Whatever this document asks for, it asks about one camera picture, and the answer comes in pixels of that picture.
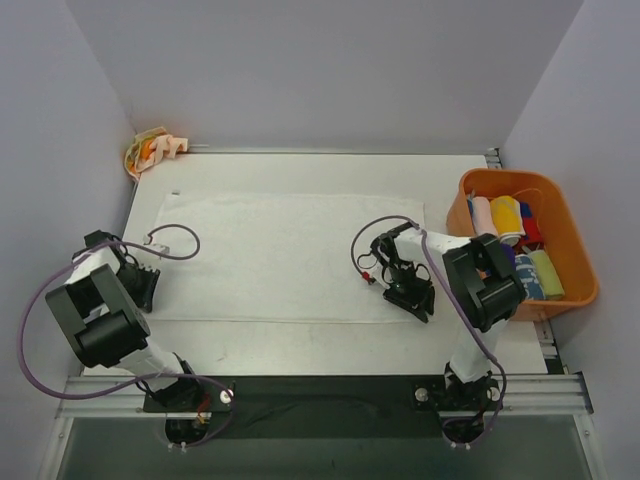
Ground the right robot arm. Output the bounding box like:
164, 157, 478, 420
363, 222, 526, 410

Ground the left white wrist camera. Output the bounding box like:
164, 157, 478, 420
143, 235, 170, 257

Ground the red cloth in basket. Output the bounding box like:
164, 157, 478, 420
514, 202, 545, 254

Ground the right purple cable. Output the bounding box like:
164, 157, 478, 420
349, 214, 507, 447

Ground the aluminium frame rail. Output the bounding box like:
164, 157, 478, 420
57, 374, 593, 419

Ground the crumpled orange cloth pile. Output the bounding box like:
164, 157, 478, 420
123, 127, 189, 182

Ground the green rolled towel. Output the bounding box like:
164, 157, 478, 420
528, 250, 565, 300

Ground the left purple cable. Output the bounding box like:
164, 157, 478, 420
19, 223, 236, 449

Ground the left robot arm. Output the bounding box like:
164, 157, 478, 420
45, 230, 205, 412

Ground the blue patterned rolled towel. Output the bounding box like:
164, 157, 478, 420
515, 254, 546, 300

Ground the purple rolled towel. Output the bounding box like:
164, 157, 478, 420
500, 243, 516, 265

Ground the yellow rolled towel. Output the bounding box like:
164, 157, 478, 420
489, 195, 524, 236

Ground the orange plastic basket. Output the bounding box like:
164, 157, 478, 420
446, 169, 599, 321

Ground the pink rolled towel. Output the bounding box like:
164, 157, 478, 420
471, 196, 499, 237

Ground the black base mat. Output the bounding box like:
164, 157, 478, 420
143, 374, 504, 444

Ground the white towel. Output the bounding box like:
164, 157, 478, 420
150, 192, 424, 323

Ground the purple cable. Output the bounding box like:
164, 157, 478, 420
19, 223, 236, 449
349, 214, 507, 447

